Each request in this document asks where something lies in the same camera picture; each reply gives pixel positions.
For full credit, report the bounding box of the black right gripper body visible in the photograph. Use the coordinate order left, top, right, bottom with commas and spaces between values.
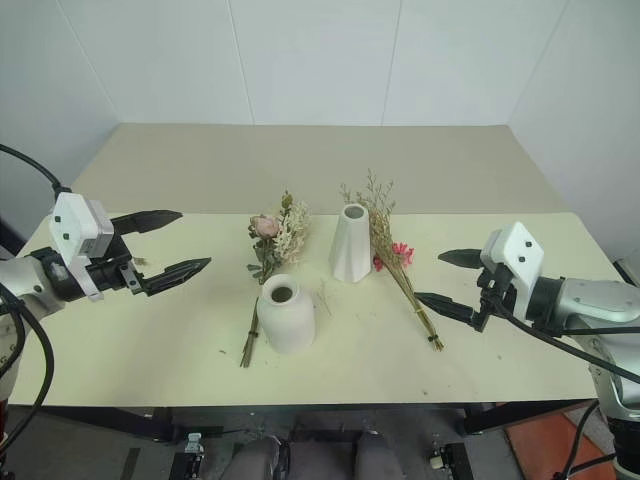
469, 263, 520, 334

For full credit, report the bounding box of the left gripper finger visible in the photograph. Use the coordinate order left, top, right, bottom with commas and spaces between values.
110, 209, 184, 237
141, 256, 213, 297

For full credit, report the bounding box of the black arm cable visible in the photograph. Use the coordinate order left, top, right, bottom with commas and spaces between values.
0, 143, 74, 195
562, 399, 602, 480
0, 282, 57, 454
492, 302, 640, 387

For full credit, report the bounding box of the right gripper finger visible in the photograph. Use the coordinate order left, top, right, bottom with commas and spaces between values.
437, 247, 485, 270
414, 291, 475, 327

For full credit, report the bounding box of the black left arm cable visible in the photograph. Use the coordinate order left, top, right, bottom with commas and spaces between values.
0, 282, 57, 454
0, 143, 74, 195

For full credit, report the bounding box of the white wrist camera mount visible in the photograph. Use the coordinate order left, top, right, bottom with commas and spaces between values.
478, 221, 546, 322
48, 192, 117, 302

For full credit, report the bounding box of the pink rose dried bouquet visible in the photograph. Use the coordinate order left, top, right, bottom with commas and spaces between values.
239, 189, 313, 371

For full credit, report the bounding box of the black metal table frame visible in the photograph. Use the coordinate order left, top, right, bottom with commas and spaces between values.
8, 399, 604, 444

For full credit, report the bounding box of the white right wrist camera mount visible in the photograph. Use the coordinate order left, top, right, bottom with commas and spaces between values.
478, 221, 546, 322

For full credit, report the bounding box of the round white ceramic vase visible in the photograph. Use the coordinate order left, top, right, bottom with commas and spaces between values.
255, 273, 318, 356

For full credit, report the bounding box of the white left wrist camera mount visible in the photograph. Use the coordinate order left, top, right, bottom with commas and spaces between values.
48, 192, 117, 302

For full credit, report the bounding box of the tall faceted white vase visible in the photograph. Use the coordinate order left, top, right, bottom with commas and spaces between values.
327, 203, 374, 284

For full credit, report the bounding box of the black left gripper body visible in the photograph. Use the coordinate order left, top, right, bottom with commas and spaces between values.
84, 227, 151, 297

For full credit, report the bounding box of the dark grey rounded shape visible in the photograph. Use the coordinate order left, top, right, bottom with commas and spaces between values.
353, 430, 402, 480
233, 433, 282, 480

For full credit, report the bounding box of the pale yellow table mat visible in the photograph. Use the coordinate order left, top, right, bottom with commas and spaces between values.
8, 211, 617, 407

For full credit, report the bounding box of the dried grass red flower bouquet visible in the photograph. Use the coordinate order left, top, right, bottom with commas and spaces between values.
340, 168, 447, 353

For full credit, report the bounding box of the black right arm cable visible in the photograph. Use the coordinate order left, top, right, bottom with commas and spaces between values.
492, 302, 640, 387
562, 399, 602, 480

